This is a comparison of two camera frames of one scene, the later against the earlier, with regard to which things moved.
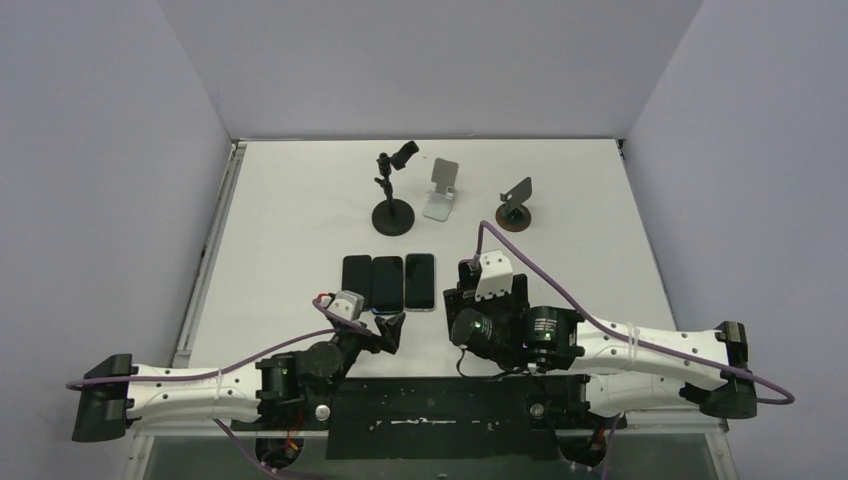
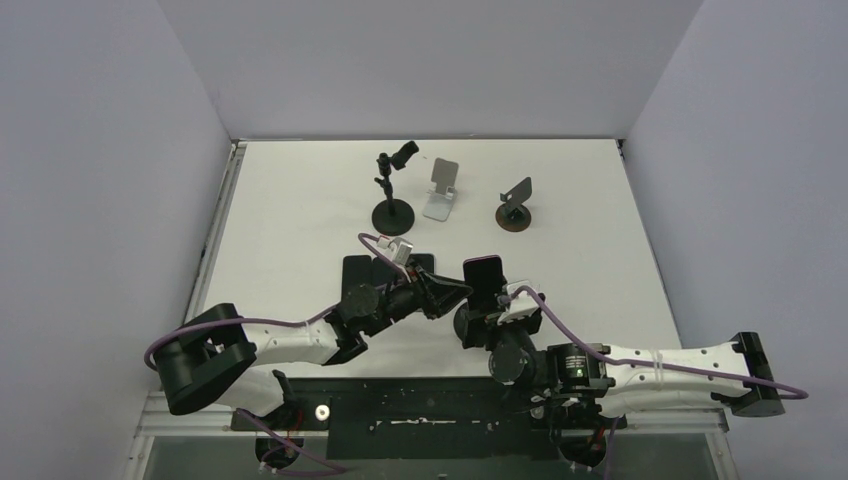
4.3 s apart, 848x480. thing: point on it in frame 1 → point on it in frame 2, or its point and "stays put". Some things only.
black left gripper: (389, 330) → (434, 296)
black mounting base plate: (448, 417) stays put
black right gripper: (457, 299) → (478, 318)
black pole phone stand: (393, 217) stays put
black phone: (357, 277) stays put
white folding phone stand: (442, 198) stays put
